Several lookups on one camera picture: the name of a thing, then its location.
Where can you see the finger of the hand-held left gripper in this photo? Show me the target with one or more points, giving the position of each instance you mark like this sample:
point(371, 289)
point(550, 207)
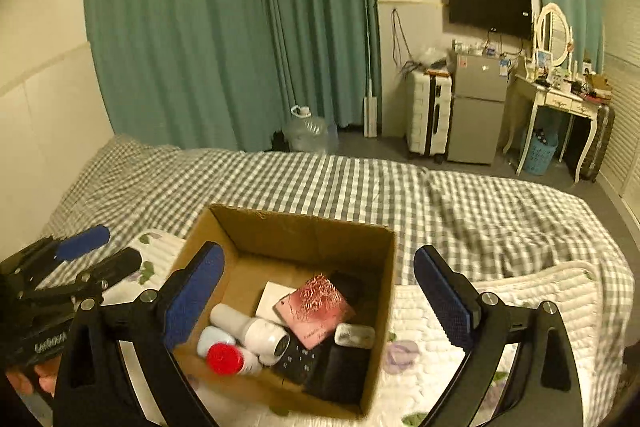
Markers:
point(120, 264)
point(82, 241)

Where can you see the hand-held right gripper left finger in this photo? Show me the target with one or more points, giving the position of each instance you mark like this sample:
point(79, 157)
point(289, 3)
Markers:
point(192, 302)

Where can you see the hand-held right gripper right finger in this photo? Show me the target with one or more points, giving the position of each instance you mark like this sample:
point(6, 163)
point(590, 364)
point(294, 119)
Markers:
point(445, 302)

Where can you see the light blue earbud case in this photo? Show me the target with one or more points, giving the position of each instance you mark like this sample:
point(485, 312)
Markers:
point(215, 341)

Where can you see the white cylindrical bottle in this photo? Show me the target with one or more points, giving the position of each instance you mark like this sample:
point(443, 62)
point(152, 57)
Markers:
point(255, 332)

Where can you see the white bottle with red cap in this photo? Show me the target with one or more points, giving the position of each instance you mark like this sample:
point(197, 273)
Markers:
point(235, 359)

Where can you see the black remote control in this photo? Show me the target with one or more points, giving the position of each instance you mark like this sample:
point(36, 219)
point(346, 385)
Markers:
point(299, 359)

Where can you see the pink patterned card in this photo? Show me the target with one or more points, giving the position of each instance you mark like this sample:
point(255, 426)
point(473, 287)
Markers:
point(315, 309)

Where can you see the black rectangular box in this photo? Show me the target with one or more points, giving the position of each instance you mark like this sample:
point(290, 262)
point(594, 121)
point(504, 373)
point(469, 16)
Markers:
point(345, 374)

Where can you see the brown cardboard box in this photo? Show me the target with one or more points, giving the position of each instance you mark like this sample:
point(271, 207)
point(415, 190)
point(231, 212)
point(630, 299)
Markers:
point(300, 237)

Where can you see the person's left hand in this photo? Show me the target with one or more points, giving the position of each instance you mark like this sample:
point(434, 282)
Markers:
point(37, 377)

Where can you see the floral white quilt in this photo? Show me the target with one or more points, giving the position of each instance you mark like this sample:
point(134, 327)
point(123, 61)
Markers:
point(525, 297)

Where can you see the grey checked bedsheet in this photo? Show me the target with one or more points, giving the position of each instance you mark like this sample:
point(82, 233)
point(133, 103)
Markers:
point(350, 182)

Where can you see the blue plastic basket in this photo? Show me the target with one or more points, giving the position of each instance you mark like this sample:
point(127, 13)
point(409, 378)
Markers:
point(540, 157)

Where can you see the white suitcase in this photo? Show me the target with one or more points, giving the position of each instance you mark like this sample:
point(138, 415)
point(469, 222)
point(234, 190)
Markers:
point(425, 117)

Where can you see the silver small fridge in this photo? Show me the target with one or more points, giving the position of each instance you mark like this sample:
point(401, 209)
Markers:
point(475, 117)

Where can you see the white flat mop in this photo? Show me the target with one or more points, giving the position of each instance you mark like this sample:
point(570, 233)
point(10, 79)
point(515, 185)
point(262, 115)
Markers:
point(370, 117)

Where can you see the clear water jug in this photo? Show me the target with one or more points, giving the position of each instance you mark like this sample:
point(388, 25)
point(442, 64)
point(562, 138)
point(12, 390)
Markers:
point(305, 132)

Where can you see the dark suitcase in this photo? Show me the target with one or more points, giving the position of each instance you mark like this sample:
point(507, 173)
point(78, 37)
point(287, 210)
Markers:
point(600, 142)

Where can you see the white dressing table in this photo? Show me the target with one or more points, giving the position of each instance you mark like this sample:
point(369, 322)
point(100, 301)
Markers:
point(555, 99)

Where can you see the wide teal curtain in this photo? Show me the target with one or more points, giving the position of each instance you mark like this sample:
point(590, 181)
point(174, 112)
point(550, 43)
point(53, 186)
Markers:
point(175, 22)

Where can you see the clear plastic bag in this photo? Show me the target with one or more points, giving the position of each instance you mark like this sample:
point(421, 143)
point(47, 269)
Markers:
point(431, 57)

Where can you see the white louvred wardrobe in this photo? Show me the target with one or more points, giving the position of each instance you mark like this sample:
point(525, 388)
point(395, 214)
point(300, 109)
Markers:
point(622, 107)

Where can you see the white oval mirror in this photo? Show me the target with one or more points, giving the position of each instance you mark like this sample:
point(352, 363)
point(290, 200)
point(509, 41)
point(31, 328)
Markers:
point(552, 32)

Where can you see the small photo frame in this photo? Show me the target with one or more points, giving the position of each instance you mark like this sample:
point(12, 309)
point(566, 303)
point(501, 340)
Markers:
point(542, 59)

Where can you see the black wall television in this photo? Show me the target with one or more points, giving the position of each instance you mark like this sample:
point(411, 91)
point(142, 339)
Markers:
point(487, 6)

